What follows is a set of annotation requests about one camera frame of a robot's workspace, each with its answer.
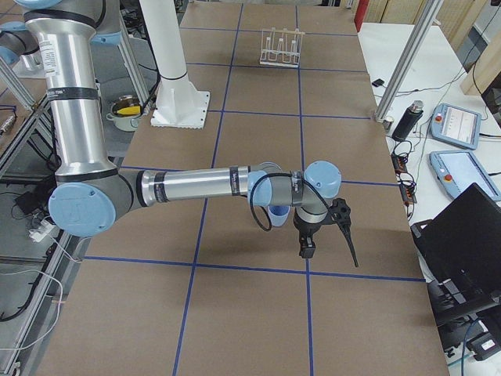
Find blue teach pendant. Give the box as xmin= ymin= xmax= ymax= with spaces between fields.
xmin=429 ymin=150 xmax=500 ymax=202
xmin=430 ymin=103 xmax=481 ymax=150

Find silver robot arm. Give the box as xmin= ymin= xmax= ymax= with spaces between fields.
xmin=1 ymin=21 xmax=40 ymax=66
xmin=22 ymin=1 xmax=351 ymax=259

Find white enamel pot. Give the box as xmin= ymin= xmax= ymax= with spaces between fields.
xmin=106 ymin=95 xmax=142 ymax=132

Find black thermos bottle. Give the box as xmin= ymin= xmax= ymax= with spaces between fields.
xmin=391 ymin=100 xmax=424 ymax=142

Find far blue teach pendant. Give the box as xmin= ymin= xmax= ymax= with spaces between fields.
xmin=430 ymin=103 xmax=481 ymax=150

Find black laptop on stand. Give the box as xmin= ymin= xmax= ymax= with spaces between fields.
xmin=411 ymin=183 xmax=500 ymax=333

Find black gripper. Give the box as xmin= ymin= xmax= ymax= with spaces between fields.
xmin=294 ymin=207 xmax=333 ymax=258

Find white wire cup holder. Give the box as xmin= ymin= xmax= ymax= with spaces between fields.
xmin=259 ymin=27 xmax=305 ymax=68

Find light blue plastic cup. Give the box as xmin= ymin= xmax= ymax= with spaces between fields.
xmin=268 ymin=205 xmax=290 ymax=227

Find small black adapter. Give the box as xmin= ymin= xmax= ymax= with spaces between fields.
xmin=372 ymin=78 xmax=384 ymax=87

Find aluminium frame post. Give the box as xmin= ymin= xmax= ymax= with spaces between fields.
xmin=374 ymin=0 xmax=444 ymax=123

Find white power strip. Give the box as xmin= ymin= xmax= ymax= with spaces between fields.
xmin=28 ymin=219 xmax=56 ymax=243

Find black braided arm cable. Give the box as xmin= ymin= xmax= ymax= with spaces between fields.
xmin=250 ymin=172 xmax=360 ymax=269

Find white camera mast pedestal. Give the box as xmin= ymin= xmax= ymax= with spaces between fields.
xmin=140 ymin=0 xmax=210 ymax=129

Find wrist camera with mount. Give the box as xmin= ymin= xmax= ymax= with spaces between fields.
xmin=329 ymin=197 xmax=351 ymax=227

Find near blue teach pendant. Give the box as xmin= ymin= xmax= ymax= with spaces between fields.
xmin=429 ymin=150 xmax=500 ymax=202

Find orange black usb hub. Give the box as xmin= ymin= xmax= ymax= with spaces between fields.
xmin=391 ymin=153 xmax=417 ymax=206

